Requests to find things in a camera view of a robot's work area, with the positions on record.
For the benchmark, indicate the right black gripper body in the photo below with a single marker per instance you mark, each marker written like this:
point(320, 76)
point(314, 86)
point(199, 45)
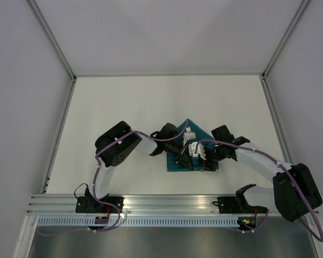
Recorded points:
point(216, 152)

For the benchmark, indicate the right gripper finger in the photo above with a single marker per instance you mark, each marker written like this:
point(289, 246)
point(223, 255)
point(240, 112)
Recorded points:
point(216, 165)
point(206, 164)

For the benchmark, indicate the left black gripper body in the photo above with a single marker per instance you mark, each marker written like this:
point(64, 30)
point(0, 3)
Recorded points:
point(172, 147)

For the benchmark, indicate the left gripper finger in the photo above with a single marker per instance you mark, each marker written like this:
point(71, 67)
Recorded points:
point(181, 156)
point(186, 161)

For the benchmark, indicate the teal cloth napkin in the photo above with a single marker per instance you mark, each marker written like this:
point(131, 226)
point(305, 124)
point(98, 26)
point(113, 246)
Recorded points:
point(200, 134)

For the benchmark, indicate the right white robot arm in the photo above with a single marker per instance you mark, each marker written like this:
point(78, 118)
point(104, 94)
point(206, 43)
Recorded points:
point(294, 192)

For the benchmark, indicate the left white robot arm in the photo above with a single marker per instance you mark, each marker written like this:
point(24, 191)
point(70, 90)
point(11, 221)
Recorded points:
point(114, 147)

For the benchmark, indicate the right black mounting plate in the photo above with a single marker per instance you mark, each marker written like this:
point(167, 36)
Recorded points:
point(228, 205)

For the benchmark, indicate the black mounting plate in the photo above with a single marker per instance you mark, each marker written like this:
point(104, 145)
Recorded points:
point(228, 205)
point(89, 205)

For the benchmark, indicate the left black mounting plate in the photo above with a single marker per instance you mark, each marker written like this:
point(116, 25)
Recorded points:
point(89, 205)

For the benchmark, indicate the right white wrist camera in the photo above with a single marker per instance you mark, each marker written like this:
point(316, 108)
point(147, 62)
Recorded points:
point(196, 150)

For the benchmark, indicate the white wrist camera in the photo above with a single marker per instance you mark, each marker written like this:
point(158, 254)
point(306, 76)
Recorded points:
point(196, 150)
point(188, 136)

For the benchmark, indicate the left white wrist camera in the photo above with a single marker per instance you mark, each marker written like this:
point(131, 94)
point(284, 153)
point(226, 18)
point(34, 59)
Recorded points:
point(188, 136)

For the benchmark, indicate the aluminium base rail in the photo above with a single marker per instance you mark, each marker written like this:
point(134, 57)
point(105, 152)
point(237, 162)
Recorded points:
point(135, 205)

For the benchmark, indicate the white slotted cable duct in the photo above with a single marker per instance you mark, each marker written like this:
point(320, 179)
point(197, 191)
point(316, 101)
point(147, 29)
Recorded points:
point(140, 221)

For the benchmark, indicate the left aluminium frame post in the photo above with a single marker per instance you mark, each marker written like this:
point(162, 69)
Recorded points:
point(34, 7)

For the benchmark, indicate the aluminium frame post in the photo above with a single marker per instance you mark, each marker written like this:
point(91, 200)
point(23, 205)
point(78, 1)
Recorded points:
point(34, 7)
point(301, 9)

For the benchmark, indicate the right aluminium frame post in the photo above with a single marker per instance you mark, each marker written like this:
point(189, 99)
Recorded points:
point(301, 9)

